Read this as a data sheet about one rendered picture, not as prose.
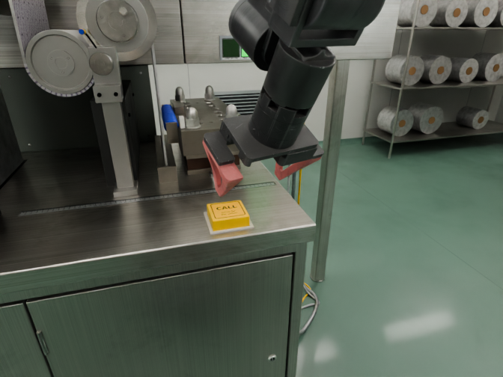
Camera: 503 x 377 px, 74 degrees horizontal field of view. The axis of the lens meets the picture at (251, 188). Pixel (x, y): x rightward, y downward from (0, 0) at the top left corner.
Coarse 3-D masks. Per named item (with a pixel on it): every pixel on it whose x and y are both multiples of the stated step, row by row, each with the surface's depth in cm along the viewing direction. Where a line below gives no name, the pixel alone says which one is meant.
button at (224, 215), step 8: (240, 200) 67; (208, 208) 64; (216, 208) 64; (224, 208) 64; (232, 208) 64; (240, 208) 64; (208, 216) 65; (216, 216) 61; (224, 216) 61; (232, 216) 61; (240, 216) 61; (248, 216) 61; (216, 224) 60; (224, 224) 61; (232, 224) 61; (240, 224) 62; (248, 224) 62
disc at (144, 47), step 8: (80, 0) 63; (88, 0) 63; (144, 0) 65; (80, 8) 63; (144, 8) 66; (152, 8) 66; (80, 16) 64; (152, 16) 67; (80, 24) 64; (152, 24) 67; (88, 32) 65; (136, 32) 67; (152, 32) 68; (88, 40) 66; (96, 40) 66; (112, 40) 67; (128, 40) 67; (144, 40) 68; (152, 40) 69; (144, 48) 69; (120, 56) 68; (128, 56) 69; (136, 56) 69
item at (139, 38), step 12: (96, 0) 63; (132, 0) 65; (96, 12) 64; (144, 12) 66; (96, 24) 65; (144, 24) 67; (96, 36) 65; (144, 36) 68; (120, 48) 67; (132, 48) 68
